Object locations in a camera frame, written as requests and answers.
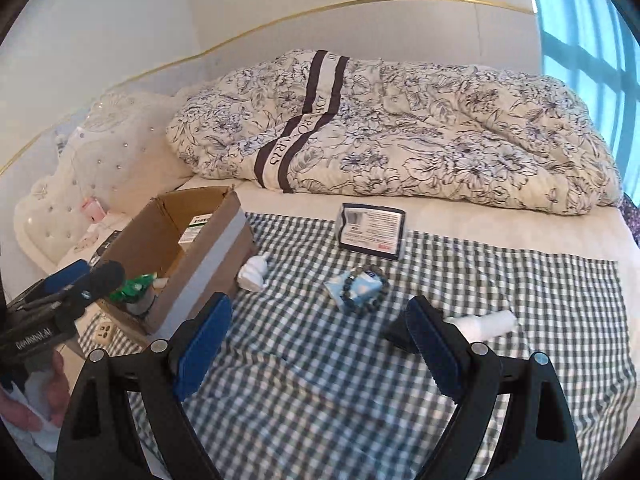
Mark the black framed tissue pack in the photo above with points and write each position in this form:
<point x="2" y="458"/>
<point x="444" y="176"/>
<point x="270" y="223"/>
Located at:
<point x="377" y="231"/>

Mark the black small box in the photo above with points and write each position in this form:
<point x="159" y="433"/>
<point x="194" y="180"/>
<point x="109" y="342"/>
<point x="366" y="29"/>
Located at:
<point x="98" y="254"/>

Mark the checkered green white cloth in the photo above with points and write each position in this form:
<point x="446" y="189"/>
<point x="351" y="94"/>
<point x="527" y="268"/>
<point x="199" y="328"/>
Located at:
<point x="302" y="390"/>

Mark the floral patterned duvet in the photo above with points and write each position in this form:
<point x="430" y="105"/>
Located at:
<point x="313" y="121"/>

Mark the white small bottle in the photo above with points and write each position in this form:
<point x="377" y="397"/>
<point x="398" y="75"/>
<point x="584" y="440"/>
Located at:
<point x="485" y="327"/>

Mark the blue white tissue packet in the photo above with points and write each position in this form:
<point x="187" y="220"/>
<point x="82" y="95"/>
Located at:
<point x="358" y="291"/>

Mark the person left hand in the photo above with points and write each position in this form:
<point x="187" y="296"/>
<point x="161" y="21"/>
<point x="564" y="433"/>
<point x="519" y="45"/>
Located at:
<point x="47" y="397"/>

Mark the white plush rabbit toy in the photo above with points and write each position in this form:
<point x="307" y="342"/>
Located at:
<point x="251" y="276"/>

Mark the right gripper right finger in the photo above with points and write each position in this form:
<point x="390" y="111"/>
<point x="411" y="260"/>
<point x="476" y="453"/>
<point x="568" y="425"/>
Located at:
<point x="536" y="437"/>

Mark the white power strip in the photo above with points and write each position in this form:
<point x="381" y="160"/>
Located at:
<point x="104" y="333"/>

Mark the white tufted headboard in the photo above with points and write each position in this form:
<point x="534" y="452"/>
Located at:
<point x="117" y="155"/>

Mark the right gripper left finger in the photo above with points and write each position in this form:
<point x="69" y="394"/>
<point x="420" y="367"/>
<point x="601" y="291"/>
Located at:
<point x="127" y="410"/>

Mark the green plastic bag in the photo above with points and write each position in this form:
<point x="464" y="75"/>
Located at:
<point x="132" y="290"/>

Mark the brown cardboard box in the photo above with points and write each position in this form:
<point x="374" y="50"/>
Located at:
<point x="196" y="238"/>

